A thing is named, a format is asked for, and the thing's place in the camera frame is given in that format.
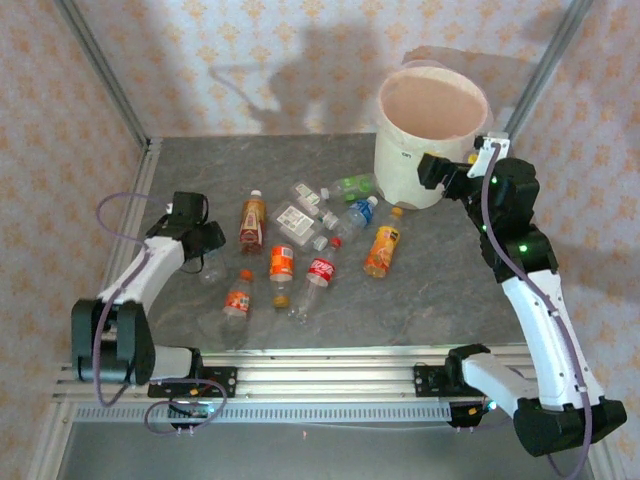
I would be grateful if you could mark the brown tea bottle white cap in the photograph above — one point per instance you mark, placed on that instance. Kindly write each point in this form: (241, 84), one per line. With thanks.
(252, 225)

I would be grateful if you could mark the small orange label clear bottle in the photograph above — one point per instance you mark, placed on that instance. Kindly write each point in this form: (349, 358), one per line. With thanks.
(237, 302)

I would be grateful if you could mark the orange label bottle orange cap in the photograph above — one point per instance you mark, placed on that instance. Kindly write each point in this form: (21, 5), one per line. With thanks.
(281, 265)

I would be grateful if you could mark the large square clear labelled bottle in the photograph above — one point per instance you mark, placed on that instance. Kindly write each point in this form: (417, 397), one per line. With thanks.
(295, 220)

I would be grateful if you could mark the small square clear labelled bottle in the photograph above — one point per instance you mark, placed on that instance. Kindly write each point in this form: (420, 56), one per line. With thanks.
(306, 195)

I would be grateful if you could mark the green label clear bottle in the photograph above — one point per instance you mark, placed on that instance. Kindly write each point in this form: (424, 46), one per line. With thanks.
(355, 186)

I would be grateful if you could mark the blue label water bottle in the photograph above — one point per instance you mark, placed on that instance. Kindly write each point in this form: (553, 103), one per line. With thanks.
(361, 212)

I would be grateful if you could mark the red label cola bottle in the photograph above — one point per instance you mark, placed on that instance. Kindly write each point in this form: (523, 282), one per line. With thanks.
(321, 272)

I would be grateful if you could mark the yellow orange juice bottle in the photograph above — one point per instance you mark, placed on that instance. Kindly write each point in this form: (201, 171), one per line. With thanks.
(382, 247)

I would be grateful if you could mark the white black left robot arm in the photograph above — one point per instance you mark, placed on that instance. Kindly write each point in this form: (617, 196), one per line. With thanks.
(150, 260)

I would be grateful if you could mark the white ribbed plastic bin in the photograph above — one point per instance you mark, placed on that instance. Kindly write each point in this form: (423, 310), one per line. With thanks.
(405, 175)

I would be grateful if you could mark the translucent pink bin liner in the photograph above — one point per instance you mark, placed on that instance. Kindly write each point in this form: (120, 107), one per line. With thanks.
(430, 100)

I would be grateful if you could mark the small circuit board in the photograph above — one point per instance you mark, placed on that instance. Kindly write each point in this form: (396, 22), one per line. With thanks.
(197, 411)
(465, 415)

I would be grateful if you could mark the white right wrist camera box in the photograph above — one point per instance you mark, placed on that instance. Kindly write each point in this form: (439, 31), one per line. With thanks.
(481, 162)

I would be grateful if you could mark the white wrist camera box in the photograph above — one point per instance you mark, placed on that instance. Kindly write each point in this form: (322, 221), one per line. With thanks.
(169, 207)
(481, 162)

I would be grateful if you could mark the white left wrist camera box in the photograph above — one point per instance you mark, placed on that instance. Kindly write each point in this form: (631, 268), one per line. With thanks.
(169, 207)

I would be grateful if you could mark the aluminium table side rail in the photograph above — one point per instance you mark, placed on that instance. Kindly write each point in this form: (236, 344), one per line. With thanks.
(145, 170)

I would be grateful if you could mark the aluminium frame post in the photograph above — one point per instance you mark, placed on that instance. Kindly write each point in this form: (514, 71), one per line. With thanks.
(545, 65)
(100, 70)

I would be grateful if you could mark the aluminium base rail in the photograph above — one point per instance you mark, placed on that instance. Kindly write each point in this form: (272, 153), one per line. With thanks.
(325, 375)

